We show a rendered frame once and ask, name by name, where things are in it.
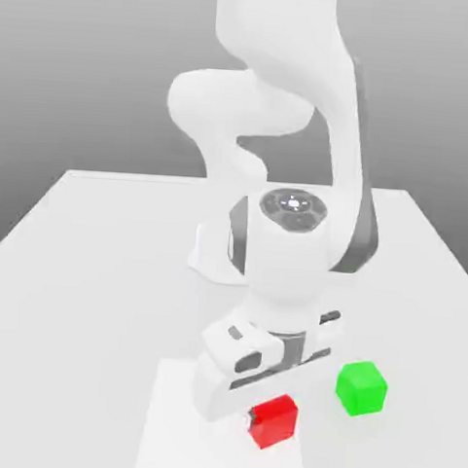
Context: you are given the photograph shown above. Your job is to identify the small green cube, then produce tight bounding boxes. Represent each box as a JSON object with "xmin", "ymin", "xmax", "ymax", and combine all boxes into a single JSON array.
[{"xmin": 333, "ymin": 358, "xmax": 390, "ymax": 419}]

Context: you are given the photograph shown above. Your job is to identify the small red cube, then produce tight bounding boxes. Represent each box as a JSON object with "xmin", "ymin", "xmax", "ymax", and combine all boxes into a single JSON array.
[{"xmin": 245, "ymin": 391, "xmax": 301, "ymax": 452}]

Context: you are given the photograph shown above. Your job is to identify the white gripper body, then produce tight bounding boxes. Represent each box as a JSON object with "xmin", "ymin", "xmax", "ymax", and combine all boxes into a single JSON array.
[{"xmin": 190, "ymin": 316, "xmax": 346, "ymax": 430}]

